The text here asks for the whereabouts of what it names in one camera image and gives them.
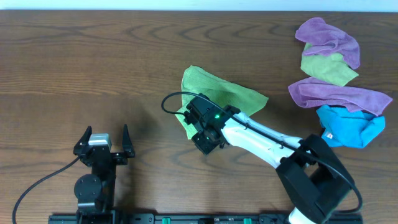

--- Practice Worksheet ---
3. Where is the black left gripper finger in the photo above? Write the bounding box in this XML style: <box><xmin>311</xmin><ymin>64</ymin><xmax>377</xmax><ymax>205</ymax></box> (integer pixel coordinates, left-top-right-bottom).
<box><xmin>122</xmin><ymin>124</ymin><xmax>134</xmax><ymax>154</ymax></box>
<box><xmin>74</xmin><ymin>126</ymin><xmax>92</xmax><ymax>152</ymax></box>

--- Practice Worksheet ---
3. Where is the light green microfiber cloth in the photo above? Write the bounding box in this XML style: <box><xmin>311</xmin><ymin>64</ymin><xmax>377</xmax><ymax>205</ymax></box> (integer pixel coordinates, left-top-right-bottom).
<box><xmin>174</xmin><ymin>65</ymin><xmax>269</xmax><ymax>140</ymax></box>

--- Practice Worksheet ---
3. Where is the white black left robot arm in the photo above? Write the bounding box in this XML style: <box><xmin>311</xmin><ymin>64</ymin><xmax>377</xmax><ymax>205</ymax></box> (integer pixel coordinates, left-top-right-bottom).
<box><xmin>73</xmin><ymin>125</ymin><xmax>135</xmax><ymax>214</ymax></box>

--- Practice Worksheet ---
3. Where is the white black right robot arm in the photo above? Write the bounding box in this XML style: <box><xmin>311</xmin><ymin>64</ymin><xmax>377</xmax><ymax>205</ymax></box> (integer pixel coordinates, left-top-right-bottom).
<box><xmin>184</xmin><ymin>94</ymin><xmax>354</xmax><ymax>223</ymax></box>

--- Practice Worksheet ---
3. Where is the lower purple cloth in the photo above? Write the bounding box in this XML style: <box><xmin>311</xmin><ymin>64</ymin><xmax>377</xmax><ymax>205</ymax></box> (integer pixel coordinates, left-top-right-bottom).
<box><xmin>288</xmin><ymin>78</ymin><xmax>392</xmax><ymax>116</ymax></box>

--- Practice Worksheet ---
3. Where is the purple cloth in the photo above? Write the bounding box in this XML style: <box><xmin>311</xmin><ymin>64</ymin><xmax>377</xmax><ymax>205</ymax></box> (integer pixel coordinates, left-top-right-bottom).
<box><xmin>295</xmin><ymin>17</ymin><xmax>360</xmax><ymax>69</ymax></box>
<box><xmin>288</xmin><ymin>78</ymin><xmax>392</xmax><ymax>116</ymax></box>

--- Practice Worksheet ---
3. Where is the olive green cloth in pile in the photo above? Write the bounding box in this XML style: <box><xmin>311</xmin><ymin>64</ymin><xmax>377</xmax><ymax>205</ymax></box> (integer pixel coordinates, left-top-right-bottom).
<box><xmin>300</xmin><ymin>53</ymin><xmax>359</xmax><ymax>86</ymax></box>

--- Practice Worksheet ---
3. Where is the upper purple cloth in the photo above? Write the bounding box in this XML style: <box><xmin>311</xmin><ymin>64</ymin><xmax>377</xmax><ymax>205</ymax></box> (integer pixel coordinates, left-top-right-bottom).
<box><xmin>295</xmin><ymin>17</ymin><xmax>360</xmax><ymax>69</ymax></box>

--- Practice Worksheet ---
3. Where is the blue cloth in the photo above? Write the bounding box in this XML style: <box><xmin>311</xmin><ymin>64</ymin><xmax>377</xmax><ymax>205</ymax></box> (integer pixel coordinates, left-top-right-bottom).
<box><xmin>316</xmin><ymin>105</ymin><xmax>386</xmax><ymax>149</ymax></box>

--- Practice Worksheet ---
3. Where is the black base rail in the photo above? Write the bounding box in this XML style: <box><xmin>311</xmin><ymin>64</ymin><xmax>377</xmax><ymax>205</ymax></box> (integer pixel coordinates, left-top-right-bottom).
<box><xmin>48</xmin><ymin>212</ymin><xmax>363</xmax><ymax>224</ymax></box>

